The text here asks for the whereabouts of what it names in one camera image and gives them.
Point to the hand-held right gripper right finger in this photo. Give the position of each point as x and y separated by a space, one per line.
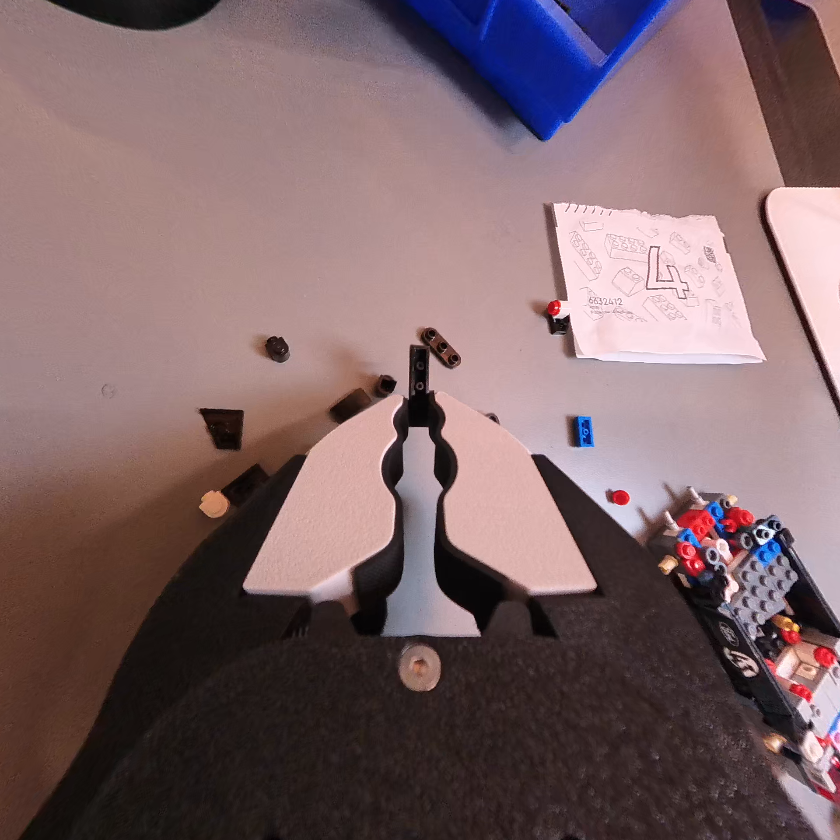
512 518

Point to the red white black lego piece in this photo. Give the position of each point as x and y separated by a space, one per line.
558 317

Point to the black lego slope piece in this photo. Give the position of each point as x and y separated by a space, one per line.
349 405

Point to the black lego wedge plate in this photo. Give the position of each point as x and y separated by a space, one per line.
223 428

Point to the cream round lego piece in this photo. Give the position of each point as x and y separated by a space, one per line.
213 505

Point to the white booklet stand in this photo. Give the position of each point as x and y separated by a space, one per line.
810 282

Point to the printed white paper bag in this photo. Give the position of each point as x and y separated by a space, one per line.
656 289

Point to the red round lego stud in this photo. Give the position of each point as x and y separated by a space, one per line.
618 497

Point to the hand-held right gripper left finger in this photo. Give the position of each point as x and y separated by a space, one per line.
328 512

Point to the lego car model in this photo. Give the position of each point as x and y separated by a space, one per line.
754 577

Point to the blue lego plate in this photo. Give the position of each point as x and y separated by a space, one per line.
583 431

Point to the blue plastic bin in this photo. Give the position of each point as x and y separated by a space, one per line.
538 79

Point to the flat black lego plate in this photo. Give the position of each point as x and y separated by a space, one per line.
244 484

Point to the black round lego piece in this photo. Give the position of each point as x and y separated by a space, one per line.
277 349

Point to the narrow black lego plate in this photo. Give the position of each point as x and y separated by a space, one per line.
420 374

